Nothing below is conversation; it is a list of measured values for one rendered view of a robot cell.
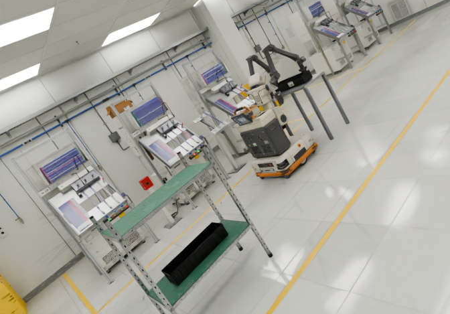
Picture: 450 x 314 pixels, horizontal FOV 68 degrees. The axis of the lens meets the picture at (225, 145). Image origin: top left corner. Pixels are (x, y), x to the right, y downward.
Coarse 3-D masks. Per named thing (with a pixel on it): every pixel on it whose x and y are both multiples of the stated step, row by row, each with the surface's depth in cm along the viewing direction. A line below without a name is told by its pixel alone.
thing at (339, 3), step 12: (324, 0) 861; (336, 0) 835; (348, 0) 850; (360, 0) 836; (336, 12) 856; (348, 12) 875; (360, 12) 821; (372, 12) 827; (348, 24) 849; (360, 24) 851; (372, 24) 871; (384, 24) 860; (360, 36) 848; (372, 36) 863; (360, 48) 861
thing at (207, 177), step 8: (192, 160) 526; (200, 160) 534; (160, 168) 561; (168, 168) 521; (176, 168) 509; (152, 176) 543; (168, 176) 500; (208, 176) 538; (160, 184) 538; (192, 184) 520; (192, 192) 518; (184, 200) 509
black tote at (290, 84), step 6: (288, 78) 465; (294, 78) 435; (300, 78) 427; (306, 78) 427; (282, 84) 456; (288, 84) 448; (294, 84) 441; (300, 84) 433; (276, 90) 471; (282, 90) 463
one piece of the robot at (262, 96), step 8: (256, 88) 412; (264, 88) 408; (256, 96) 418; (264, 96) 415; (272, 96) 422; (264, 104) 424; (272, 104) 421; (280, 112) 421; (280, 120) 420; (288, 120) 427
